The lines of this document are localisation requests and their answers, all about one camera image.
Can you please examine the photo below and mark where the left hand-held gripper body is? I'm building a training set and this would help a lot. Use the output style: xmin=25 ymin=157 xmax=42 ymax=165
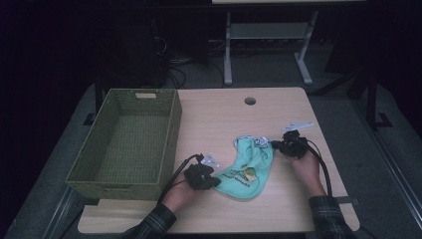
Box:
xmin=183 ymin=152 xmax=221 ymax=191

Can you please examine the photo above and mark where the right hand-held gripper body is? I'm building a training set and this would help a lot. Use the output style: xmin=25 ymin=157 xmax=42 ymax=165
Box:
xmin=280 ymin=120 xmax=315 ymax=159

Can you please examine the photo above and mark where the teal baby garment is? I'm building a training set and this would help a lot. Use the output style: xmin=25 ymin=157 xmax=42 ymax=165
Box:
xmin=213 ymin=134 xmax=277 ymax=201

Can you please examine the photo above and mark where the person's left hand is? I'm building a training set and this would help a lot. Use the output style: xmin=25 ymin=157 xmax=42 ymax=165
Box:
xmin=161 ymin=180 xmax=204 ymax=214

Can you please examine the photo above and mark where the person's right hand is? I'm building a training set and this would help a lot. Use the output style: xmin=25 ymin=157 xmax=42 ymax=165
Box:
xmin=288 ymin=150 xmax=327 ymax=199

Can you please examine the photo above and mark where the green woven basket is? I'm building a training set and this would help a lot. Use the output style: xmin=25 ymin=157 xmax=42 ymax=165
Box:
xmin=65 ymin=88 xmax=183 ymax=201

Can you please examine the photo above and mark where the dark metal stand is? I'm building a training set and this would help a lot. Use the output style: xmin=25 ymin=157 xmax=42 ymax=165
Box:
xmin=82 ymin=74 xmax=105 ymax=127
xmin=362 ymin=71 xmax=393 ymax=131

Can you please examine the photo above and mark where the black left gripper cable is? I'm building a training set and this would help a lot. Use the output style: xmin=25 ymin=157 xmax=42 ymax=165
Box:
xmin=157 ymin=152 xmax=204 ymax=204

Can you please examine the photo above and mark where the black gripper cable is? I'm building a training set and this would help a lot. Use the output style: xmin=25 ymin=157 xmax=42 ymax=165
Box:
xmin=300 ymin=137 xmax=333 ymax=197
xmin=157 ymin=152 xmax=204 ymax=204

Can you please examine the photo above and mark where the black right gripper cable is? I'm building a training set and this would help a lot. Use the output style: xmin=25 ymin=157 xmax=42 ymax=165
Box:
xmin=300 ymin=137 xmax=333 ymax=197

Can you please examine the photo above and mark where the tangle of floor cables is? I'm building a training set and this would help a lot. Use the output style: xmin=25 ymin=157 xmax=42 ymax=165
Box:
xmin=153 ymin=35 xmax=227 ymax=89

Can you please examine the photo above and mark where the white metal table frame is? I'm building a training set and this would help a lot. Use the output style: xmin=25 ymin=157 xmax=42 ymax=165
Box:
xmin=223 ymin=9 xmax=320 ymax=88

